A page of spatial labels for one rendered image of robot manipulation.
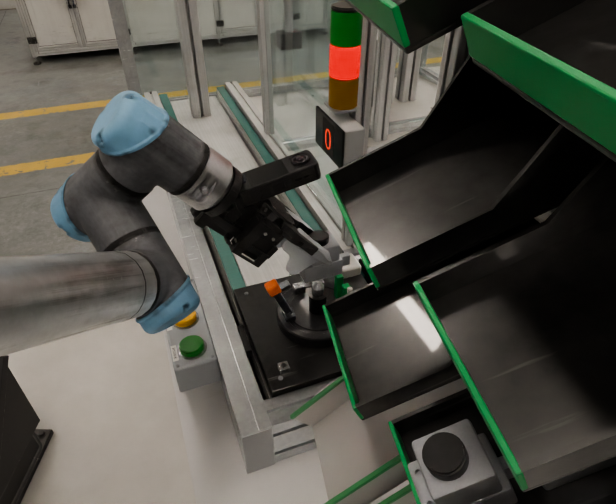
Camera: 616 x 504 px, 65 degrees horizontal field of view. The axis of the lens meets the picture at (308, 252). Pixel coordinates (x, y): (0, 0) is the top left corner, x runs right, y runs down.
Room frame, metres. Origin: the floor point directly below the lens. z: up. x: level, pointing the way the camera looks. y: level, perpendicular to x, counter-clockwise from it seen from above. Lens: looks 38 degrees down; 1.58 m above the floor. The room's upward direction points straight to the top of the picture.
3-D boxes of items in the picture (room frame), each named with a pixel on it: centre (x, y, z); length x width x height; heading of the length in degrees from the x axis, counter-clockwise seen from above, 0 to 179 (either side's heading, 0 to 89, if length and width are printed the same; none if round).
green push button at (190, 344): (0.53, 0.19, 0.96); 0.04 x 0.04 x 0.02
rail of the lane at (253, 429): (0.79, 0.22, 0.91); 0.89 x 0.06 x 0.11; 21
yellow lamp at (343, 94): (0.81, -0.06, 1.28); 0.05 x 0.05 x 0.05
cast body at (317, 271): (0.59, -0.03, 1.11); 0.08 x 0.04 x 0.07; 111
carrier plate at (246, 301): (0.59, -0.02, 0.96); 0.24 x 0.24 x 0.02; 21
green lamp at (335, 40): (0.81, -0.06, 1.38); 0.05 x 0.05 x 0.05
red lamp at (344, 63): (0.81, -0.06, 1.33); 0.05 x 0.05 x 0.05
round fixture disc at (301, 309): (0.59, -0.02, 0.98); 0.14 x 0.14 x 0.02
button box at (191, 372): (0.59, 0.21, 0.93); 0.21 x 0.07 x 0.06; 21
